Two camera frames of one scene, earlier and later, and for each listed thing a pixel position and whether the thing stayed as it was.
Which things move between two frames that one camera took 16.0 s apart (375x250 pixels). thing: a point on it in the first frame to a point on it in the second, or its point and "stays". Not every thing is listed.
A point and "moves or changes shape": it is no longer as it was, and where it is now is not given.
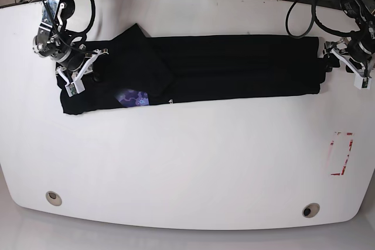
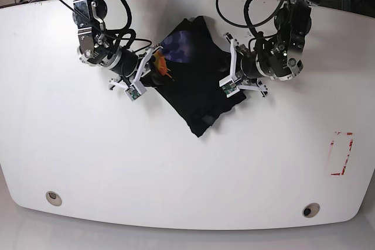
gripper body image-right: x=358 y=52 to x=249 y=64
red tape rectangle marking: x=344 y=167 stays
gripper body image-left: x=73 y=59 to x=127 y=64
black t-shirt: x=137 y=69 moves or changes shape
